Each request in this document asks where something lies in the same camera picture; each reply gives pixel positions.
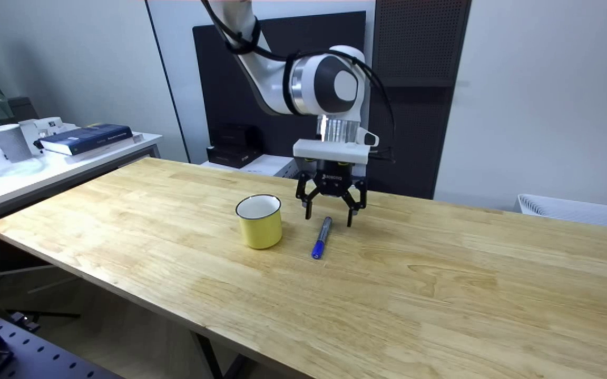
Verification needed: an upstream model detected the white side table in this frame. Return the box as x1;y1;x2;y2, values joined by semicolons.
0;127;164;227

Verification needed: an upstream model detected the black perforated breadboard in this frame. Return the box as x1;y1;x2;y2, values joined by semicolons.
0;314;120;379

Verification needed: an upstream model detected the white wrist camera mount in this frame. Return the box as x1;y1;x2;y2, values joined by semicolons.
290;137;383;168

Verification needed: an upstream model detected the dark blue book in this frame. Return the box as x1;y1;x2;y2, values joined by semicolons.
35;122;136;158

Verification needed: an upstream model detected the large black panel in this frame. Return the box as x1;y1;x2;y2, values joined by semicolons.
192;9;369;170

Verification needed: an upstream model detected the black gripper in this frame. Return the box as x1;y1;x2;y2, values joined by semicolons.
292;160;370;229

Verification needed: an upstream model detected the blue marker pen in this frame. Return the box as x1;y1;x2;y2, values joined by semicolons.
310;216;335;262

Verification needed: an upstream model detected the black table leg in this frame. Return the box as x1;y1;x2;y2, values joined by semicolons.
192;330;251;379

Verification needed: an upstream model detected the yellow enamel mug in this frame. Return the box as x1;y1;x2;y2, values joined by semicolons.
234;193;287;254

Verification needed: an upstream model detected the black storage box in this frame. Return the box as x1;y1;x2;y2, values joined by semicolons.
207;144;264;170

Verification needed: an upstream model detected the tall dark cabinet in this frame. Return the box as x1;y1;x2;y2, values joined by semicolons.
364;0;473;203

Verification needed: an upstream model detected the white device box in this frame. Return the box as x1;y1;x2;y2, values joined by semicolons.
17;117;79;155

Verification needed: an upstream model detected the white plastic bin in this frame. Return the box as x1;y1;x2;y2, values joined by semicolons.
514;193;607;235

